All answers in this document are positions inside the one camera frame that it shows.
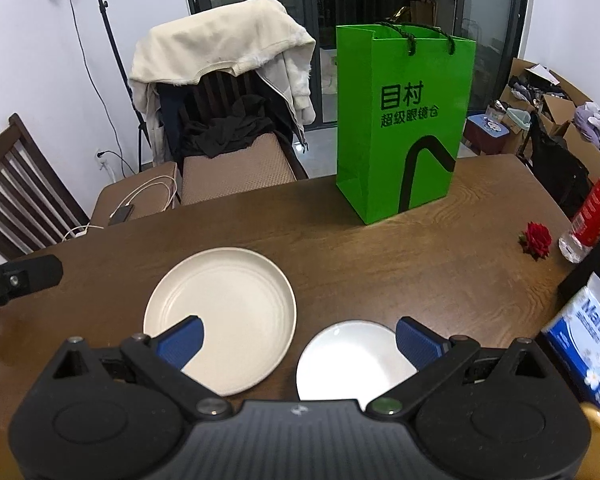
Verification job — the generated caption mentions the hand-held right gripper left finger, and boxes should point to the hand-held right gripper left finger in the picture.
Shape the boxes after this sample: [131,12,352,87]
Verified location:
[53,315,233,422]

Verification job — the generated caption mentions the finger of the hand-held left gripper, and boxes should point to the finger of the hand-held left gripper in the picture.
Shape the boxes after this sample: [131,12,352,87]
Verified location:
[0,254,64,319]

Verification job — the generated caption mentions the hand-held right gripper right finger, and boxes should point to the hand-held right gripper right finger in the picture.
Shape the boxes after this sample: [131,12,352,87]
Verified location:
[366,315,548,422]

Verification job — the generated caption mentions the cream plate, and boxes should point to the cream plate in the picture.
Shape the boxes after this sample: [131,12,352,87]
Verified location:
[143,246,298,397]

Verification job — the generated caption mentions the white bowl with dark rim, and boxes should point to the white bowl with dark rim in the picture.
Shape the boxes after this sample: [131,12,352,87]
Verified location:
[296,319,420,404]

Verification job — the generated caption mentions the dark wooden dining chair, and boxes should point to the dark wooden dining chair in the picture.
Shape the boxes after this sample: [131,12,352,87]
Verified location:
[152,67,311,207]
[0,112,182,261]

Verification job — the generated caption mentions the small red rose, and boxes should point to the small red rose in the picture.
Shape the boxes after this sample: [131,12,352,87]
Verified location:
[519,221,553,261]

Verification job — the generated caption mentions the blue tissue pack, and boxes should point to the blue tissue pack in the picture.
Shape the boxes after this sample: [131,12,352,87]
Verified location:
[540,272,600,409]

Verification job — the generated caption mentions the black paper bag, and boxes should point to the black paper bag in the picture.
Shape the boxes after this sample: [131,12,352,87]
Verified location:
[558,242,600,306]

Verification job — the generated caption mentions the plastic bottle with red label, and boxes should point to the plastic bottle with red label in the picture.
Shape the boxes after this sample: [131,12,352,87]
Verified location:
[558,162,600,264]

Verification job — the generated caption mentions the dark clothes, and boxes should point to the dark clothes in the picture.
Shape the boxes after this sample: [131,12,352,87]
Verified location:
[180,94,281,159]

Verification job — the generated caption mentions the green paper bag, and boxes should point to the green paper bag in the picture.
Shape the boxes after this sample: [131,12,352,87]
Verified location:
[335,21,477,226]

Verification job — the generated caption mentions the stool with blue top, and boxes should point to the stool with blue top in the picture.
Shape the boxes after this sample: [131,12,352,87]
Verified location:
[462,113,512,157]

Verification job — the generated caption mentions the black light stand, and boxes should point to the black light stand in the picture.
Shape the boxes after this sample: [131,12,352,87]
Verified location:
[87,0,153,171]

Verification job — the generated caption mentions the cardboard box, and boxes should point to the cardboard box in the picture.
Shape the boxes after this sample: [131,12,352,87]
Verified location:
[497,57,600,181]

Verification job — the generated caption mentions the purple clothes pile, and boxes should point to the purple clothes pile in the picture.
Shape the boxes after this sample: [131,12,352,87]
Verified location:
[572,101,600,163]

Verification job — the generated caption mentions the cream jacket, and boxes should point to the cream jacket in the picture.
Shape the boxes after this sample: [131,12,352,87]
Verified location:
[128,0,317,167]

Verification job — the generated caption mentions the white charging cable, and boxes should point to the white charging cable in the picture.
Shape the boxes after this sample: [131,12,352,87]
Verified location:
[62,175,177,241]

